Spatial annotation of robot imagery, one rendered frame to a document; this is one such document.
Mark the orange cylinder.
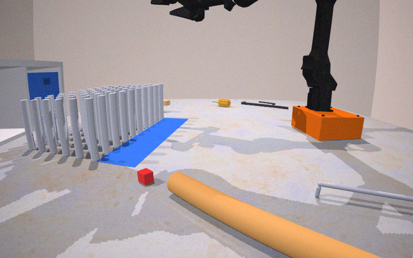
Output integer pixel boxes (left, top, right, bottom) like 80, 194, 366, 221
167, 172, 381, 258

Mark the blue flat strip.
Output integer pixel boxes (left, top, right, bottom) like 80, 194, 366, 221
97, 118, 188, 167

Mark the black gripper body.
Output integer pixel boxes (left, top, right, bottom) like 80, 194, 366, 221
164, 0, 210, 22

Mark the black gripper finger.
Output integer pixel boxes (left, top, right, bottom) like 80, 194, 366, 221
151, 0, 170, 5
169, 7, 193, 20

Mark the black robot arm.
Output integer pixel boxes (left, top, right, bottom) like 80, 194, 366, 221
206, 0, 337, 112

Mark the yellow screwdriver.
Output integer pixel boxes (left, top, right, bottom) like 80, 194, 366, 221
212, 99, 230, 107

